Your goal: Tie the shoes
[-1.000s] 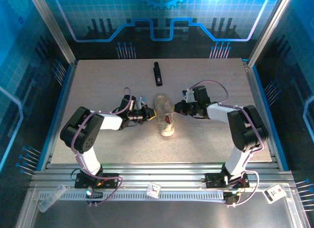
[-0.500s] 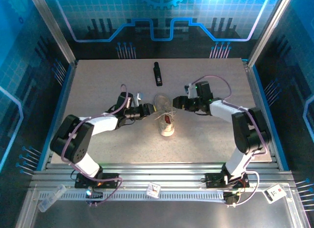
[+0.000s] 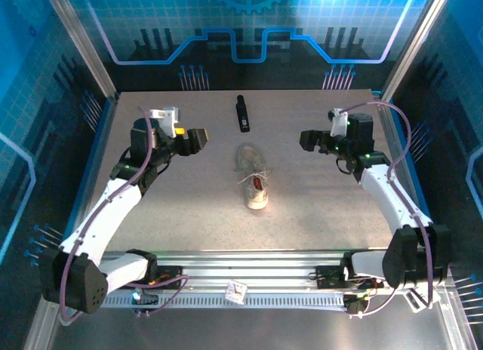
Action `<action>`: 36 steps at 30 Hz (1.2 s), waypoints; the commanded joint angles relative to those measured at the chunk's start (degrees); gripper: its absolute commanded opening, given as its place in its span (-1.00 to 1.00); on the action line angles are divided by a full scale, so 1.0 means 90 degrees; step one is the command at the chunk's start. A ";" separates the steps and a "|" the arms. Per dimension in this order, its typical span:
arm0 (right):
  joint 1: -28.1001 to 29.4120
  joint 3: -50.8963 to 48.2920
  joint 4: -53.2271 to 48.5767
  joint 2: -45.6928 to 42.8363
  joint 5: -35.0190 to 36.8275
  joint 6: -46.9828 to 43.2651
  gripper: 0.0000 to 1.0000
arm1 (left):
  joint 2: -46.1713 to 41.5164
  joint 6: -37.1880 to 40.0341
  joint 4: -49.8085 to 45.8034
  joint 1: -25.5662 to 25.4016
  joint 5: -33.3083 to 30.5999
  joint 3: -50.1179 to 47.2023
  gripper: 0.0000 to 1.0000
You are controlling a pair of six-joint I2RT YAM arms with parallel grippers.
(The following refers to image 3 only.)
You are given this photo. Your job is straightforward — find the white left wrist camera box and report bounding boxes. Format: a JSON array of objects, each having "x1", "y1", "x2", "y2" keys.
[{"x1": 148, "y1": 106, "x2": 180, "y2": 138}]

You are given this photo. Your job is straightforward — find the small white tag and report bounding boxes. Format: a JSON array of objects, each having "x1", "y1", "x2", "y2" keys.
[{"x1": 224, "y1": 280, "x2": 248, "y2": 304}]

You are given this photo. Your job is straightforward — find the black controller box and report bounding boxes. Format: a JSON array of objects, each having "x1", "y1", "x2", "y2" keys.
[
  {"x1": 345, "y1": 293, "x2": 373, "y2": 316},
  {"x1": 131, "y1": 289, "x2": 159, "y2": 314}
]

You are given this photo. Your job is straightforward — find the aluminium frame post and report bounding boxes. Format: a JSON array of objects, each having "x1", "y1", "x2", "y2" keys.
[
  {"x1": 380, "y1": 0, "x2": 454, "y2": 104},
  {"x1": 42, "y1": 0, "x2": 118, "y2": 102}
]

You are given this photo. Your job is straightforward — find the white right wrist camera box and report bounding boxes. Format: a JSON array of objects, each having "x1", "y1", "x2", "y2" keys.
[{"x1": 326, "y1": 108, "x2": 350, "y2": 138}]

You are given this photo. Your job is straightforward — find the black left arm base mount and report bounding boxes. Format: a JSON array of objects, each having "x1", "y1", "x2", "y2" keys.
[{"x1": 146, "y1": 265, "x2": 185, "y2": 290}]

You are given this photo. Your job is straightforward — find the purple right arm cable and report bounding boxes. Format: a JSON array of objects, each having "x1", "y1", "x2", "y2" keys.
[{"x1": 339, "y1": 100, "x2": 435, "y2": 319}]

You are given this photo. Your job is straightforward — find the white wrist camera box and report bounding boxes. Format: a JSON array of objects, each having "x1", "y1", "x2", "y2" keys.
[
  {"x1": 148, "y1": 106, "x2": 180, "y2": 138},
  {"x1": 326, "y1": 108, "x2": 350, "y2": 138}
]

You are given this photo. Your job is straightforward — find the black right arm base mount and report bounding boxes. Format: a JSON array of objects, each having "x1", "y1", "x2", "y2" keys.
[{"x1": 309, "y1": 265, "x2": 355, "y2": 290}]

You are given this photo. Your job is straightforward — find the black marker pen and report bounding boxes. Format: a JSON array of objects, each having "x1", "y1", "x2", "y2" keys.
[{"x1": 235, "y1": 94, "x2": 251, "y2": 134}]

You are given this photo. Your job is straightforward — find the aluminium mounting rail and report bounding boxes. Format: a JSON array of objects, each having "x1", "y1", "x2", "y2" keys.
[{"x1": 45, "y1": 249, "x2": 456, "y2": 290}]

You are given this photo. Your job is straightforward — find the slotted white cable duct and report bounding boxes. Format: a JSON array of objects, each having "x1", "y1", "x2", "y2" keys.
[{"x1": 100, "y1": 290, "x2": 350, "y2": 310}]

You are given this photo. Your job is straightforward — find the white label card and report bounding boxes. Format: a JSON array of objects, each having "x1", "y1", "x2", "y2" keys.
[{"x1": 405, "y1": 291, "x2": 429, "y2": 314}]

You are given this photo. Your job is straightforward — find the black left controller box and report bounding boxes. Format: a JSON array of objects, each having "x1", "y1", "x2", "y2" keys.
[{"x1": 131, "y1": 289, "x2": 159, "y2": 314}]

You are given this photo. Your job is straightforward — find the grey knit sneaker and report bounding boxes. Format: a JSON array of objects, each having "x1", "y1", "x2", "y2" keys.
[{"x1": 234, "y1": 143, "x2": 273, "y2": 210}]

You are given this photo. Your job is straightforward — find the white shoelace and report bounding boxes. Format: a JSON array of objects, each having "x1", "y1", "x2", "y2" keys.
[{"x1": 237, "y1": 168, "x2": 272, "y2": 185}]

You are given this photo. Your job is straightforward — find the black right controller box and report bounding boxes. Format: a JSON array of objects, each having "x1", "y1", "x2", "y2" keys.
[{"x1": 345, "y1": 293, "x2": 373, "y2": 316}]

